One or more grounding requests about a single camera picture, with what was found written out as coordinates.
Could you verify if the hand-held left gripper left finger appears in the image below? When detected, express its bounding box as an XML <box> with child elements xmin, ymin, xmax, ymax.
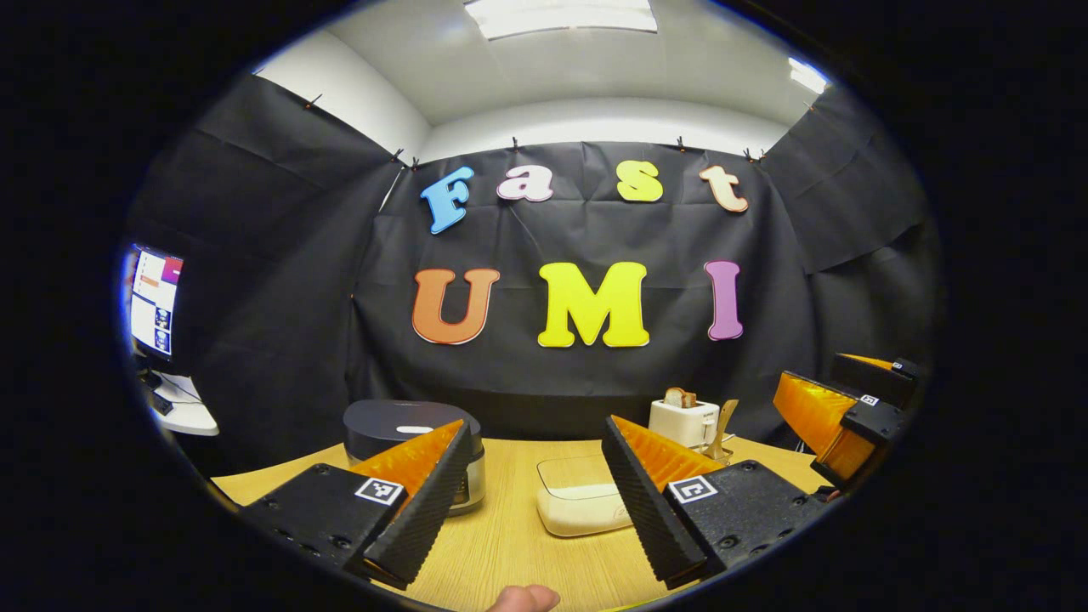
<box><xmin>242</xmin><ymin>418</ymin><xmax>473</xmax><ymax>589</ymax></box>

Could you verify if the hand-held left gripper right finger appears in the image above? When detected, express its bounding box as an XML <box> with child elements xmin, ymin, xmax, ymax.
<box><xmin>602</xmin><ymin>414</ymin><xmax>830</xmax><ymax>589</ymax></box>

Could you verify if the clear plastic rice box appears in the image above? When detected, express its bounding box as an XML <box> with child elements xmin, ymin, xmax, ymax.
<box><xmin>535</xmin><ymin>455</ymin><xmax>634</xmax><ymax>538</ymax></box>

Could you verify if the wooden spoon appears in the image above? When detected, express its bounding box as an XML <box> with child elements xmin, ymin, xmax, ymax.
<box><xmin>707</xmin><ymin>399</ymin><xmax>740</xmax><ymax>460</ymax></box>

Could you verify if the silver black rice cooker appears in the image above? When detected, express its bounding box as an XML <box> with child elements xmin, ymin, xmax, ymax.
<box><xmin>343</xmin><ymin>399</ymin><xmax>487</xmax><ymax>517</ymax></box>

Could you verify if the white toaster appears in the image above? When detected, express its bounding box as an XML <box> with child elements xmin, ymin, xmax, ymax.
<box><xmin>649</xmin><ymin>398</ymin><xmax>721</xmax><ymax>450</ymax></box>

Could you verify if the white side table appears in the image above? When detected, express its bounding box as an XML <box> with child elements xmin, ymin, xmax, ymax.
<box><xmin>140</xmin><ymin>370</ymin><xmax>220</xmax><ymax>437</ymax></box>

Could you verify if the black backdrop cloth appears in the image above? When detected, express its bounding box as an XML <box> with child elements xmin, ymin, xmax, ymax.
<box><xmin>123</xmin><ymin>72</ymin><xmax>944</xmax><ymax>477</ymax></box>

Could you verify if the ceiling light panel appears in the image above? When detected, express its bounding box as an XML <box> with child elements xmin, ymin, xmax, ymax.
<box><xmin>786</xmin><ymin>57</ymin><xmax>830</xmax><ymax>94</ymax></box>
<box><xmin>463</xmin><ymin>0</ymin><xmax>660</xmax><ymax>41</ymax></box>

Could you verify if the computer monitor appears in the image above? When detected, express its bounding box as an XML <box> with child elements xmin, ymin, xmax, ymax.
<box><xmin>127</xmin><ymin>246</ymin><xmax>184</xmax><ymax>362</ymax></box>

